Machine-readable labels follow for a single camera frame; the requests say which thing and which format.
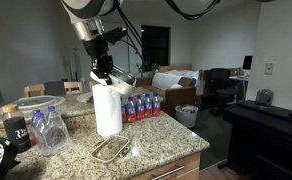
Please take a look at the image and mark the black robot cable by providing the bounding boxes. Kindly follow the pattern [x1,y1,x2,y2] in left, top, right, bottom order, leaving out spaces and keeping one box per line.
[114,0,222,64]

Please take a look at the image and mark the black camera device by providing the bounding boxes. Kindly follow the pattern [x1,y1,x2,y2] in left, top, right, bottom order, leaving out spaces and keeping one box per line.
[0,138,18,180]

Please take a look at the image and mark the white waste basket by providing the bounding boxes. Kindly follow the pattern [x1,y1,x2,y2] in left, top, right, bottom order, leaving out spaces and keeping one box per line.
[175,105,198,128]

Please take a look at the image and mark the wooden chair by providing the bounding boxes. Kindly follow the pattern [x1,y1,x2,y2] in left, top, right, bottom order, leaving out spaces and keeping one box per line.
[24,81,84,97]
[89,80,99,92]

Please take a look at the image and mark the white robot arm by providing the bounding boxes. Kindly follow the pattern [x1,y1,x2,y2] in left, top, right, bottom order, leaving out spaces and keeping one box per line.
[61,0,127,85]

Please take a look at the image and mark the white oval plate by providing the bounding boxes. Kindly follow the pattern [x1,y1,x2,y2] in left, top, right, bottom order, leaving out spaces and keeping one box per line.
[14,95,66,114]

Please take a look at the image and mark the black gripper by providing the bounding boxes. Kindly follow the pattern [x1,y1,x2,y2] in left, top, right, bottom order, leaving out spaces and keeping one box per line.
[83,27,127,84]

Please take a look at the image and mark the red blue drink bottle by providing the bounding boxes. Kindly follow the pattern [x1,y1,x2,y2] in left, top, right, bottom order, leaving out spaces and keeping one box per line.
[152,92,160,116]
[135,95,145,120]
[120,96,127,123]
[144,93,152,117]
[126,96,136,122]

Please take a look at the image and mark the black office chair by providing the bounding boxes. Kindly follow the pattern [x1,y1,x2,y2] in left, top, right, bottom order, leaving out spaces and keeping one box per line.
[209,68,238,109]

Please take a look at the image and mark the clear water bottle pack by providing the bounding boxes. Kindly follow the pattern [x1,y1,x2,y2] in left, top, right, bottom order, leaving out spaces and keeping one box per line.
[31,106,72,156]

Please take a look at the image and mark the black piano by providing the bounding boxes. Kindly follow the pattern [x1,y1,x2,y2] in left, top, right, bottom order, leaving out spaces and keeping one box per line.
[219,100,292,180]

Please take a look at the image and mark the white steel lunch box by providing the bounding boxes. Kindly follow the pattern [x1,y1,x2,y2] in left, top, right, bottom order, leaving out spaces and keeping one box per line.
[90,66,137,94]

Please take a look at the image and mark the white wall switch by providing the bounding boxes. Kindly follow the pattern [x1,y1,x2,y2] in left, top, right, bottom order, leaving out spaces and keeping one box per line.
[265,62,275,75]

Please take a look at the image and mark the black sleeved jar wooden lid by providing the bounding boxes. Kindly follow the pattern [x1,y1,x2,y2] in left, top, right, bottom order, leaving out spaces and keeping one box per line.
[2,104,31,153]

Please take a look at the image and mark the dark monitor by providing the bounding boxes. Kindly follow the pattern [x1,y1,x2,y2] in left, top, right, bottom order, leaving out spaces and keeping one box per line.
[243,56,253,70]

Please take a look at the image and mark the wooden drawer with handle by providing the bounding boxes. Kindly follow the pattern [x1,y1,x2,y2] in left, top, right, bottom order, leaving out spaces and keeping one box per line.
[130,152,201,180]

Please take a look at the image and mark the white paper towel roll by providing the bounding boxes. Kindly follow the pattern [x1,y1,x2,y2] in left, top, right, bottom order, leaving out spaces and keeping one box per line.
[92,84,122,136]

